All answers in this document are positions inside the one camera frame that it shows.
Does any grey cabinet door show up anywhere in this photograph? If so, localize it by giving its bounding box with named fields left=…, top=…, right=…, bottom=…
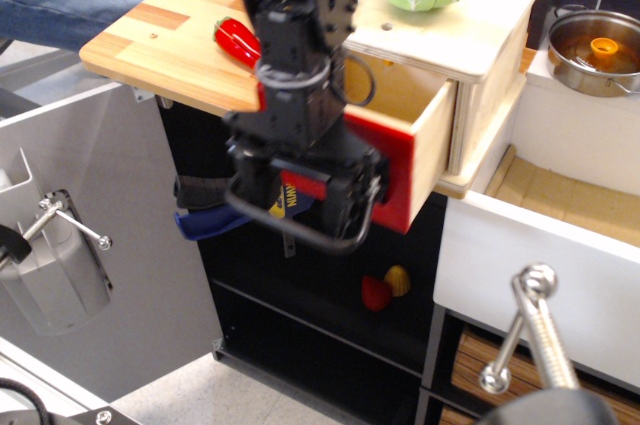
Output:
left=1, top=84, right=219, bottom=401

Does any plywood drawer box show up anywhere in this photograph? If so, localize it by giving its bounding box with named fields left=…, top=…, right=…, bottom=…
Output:
left=345, top=0, right=536, bottom=186

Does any left silver clamp screw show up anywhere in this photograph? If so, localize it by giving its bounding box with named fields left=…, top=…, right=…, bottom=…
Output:
left=0, top=197, right=113, bottom=271

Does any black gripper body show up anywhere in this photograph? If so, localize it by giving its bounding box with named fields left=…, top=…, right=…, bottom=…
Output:
left=222, top=89, right=391, bottom=206

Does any red toy chili pepper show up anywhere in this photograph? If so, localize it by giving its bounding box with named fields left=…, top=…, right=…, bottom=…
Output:
left=213, top=17, right=261, bottom=69

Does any red front wooden drawer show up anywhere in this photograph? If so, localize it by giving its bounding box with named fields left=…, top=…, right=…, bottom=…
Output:
left=279, top=54, right=459, bottom=236

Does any wicker basket drawer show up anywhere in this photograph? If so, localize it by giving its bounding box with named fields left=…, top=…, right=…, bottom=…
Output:
left=451, top=326, right=639, bottom=425

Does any black shelf cabinet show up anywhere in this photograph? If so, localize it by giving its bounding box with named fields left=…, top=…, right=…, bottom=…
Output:
left=157, top=99, right=449, bottom=425

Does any wooden butcher block board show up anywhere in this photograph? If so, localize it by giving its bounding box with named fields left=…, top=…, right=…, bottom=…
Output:
left=78, top=0, right=537, bottom=200

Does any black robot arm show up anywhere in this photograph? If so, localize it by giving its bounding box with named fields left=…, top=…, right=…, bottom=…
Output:
left=224, top=0, right=387, bottom=254

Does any yellow toy lemon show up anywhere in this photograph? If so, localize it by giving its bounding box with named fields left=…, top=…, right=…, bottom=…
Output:
left=383, top=265, right=411, bottom=298

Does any white toy sink counter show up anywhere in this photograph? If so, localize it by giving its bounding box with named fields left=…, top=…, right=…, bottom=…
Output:
left=433, top=51, right=639, bottom=389

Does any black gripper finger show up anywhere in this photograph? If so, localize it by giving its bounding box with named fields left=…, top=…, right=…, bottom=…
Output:
left=322, top=177, right=372, bottom=240
left=235, top=158, right=280, bottom=210

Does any black metal drawer handle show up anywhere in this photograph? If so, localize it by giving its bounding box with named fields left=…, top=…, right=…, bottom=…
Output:
left=225, top=158, right=388, bottom=255

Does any blue Irwin bar clamp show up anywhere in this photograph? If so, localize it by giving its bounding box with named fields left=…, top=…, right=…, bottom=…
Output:
left=173, top=0, right=359, bottom=259

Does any stainless steel pot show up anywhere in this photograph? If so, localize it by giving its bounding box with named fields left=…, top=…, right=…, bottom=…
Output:
left=547, top=5, right=639, bottom=98

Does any red toy strawberry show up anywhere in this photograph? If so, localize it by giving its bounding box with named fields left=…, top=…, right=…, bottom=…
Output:
left=361, top=275, right=393, bottom=312

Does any orange toy in pot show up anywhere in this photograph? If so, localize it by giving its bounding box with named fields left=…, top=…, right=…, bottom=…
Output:
left=590, top=37, right=619, bottom=60

